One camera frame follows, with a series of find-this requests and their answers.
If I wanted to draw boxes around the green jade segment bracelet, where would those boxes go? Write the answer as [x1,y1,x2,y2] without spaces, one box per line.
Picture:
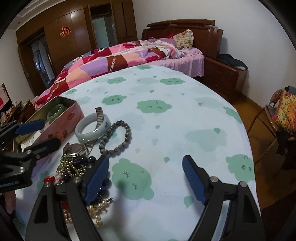
[47,103,68,124]

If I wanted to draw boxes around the silver metal wristwatch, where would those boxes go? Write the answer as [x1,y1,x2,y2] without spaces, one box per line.
[63,107,108,159]

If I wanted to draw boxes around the white pearl necklace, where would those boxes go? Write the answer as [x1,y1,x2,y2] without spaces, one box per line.
[63,197,114,229]

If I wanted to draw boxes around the pale jade bangle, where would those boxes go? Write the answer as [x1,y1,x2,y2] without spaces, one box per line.
[75,113,111,143]

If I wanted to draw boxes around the dark purple bead bracelet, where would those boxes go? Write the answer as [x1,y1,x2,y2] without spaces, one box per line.
[76,156,112,204]

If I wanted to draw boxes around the grey-green bead bracelet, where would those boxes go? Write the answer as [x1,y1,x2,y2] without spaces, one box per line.
[98,120,132,156]

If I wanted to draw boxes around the person's left hand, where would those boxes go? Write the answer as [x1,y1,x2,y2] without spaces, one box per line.
[4,190,16,214]

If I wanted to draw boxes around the cluttered low wooden cabinet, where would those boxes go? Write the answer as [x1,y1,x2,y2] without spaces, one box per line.
[1,99,36,126]

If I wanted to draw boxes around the pink metal tin box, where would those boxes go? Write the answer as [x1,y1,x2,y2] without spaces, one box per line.
[13,96,84,153]

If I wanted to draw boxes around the wicker chair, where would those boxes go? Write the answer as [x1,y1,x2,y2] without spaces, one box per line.
[247,89,283,166]

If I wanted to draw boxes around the red double happiness decoration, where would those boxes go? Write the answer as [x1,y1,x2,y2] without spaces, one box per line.
[60,26,71,37]

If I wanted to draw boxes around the yellow patterned cushion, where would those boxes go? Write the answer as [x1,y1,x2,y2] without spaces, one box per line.
[273,89,296,134]

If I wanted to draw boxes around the patchwork quilt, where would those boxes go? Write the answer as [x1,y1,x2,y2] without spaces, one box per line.
[35,40,185,109]

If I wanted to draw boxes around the cloud print tablecloth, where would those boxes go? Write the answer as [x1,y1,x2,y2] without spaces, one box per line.
[16,65,257,240]

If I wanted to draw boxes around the wooden nightstand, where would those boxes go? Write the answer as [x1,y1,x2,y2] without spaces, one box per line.
[204,58,247,103]

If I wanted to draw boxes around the bed with pink sheet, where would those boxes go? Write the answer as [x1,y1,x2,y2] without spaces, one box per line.
[34,38,205,109]

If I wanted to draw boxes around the dark clothes on nightstand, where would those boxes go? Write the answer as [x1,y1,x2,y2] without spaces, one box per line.
[217,54,248,71]

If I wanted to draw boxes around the wooden headboard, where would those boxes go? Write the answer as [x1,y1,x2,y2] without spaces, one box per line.
[142,19,223,59]

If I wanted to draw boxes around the floral pillow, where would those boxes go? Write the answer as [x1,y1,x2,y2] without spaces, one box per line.
[173,29,194,50]

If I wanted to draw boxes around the wooden wardrobe wall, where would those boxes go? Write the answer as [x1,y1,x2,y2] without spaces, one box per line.
[16,1,137,95]

